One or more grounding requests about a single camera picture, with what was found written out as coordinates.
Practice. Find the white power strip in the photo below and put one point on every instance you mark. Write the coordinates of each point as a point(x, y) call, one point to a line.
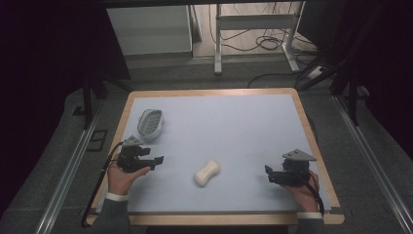
point(316, 72)

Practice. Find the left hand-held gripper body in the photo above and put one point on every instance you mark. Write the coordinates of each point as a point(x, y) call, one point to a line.
point(130, 156)

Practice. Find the black metal stand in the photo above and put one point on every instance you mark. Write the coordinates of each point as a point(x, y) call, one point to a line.
point(87, 97)
point(350, 81)

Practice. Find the light blue table mat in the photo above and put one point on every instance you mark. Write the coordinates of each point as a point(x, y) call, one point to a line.
point(220, 152)

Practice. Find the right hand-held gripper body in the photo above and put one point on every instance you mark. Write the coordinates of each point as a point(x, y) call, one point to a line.
point(293, 169)

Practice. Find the white cabinet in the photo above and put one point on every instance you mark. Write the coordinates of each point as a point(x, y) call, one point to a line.
point(151, 29)

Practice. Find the person's left hand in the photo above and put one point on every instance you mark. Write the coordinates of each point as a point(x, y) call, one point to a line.
point(122, 180)

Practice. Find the white soap bar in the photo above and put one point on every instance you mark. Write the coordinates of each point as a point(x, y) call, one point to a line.
point(207, 173)

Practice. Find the grey soap dish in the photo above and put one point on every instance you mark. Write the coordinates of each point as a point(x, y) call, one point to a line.
point(150, 124)

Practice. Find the white metal desk frame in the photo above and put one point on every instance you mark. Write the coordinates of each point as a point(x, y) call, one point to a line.
point(253, 22)

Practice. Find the person's right hand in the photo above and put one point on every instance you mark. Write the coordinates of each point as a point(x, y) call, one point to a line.
point(303, 195)

